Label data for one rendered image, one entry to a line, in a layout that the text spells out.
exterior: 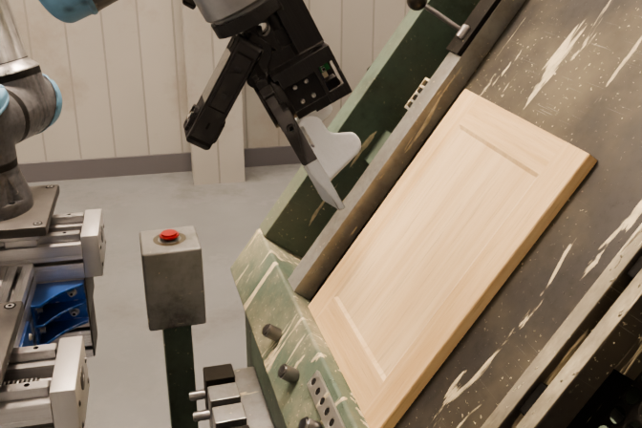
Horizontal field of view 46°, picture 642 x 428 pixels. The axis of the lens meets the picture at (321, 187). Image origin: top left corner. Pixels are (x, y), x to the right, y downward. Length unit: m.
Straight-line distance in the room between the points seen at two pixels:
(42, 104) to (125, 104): 3.06
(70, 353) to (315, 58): 0.62
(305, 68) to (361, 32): 4.01
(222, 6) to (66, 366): 0.61
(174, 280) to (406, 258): 0.55
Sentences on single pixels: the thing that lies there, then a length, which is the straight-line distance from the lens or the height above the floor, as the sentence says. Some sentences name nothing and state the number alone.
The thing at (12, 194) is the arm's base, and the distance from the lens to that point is 1.53.
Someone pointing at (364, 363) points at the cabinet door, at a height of 0.93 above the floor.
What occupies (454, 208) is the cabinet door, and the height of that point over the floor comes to 1.14.
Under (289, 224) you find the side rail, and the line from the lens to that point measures 1.64.
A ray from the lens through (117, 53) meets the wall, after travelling 4.58.
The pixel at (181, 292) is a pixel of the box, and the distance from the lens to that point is 1.60.
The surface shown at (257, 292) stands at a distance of 1.54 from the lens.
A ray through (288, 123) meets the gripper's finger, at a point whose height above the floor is 1.40.
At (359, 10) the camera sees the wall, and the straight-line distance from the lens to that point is 4.69.
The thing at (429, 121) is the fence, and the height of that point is 1.22.
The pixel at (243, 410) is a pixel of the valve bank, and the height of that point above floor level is 0.77.
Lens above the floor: 1.60
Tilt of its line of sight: 21 degrees down
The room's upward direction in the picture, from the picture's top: straight up
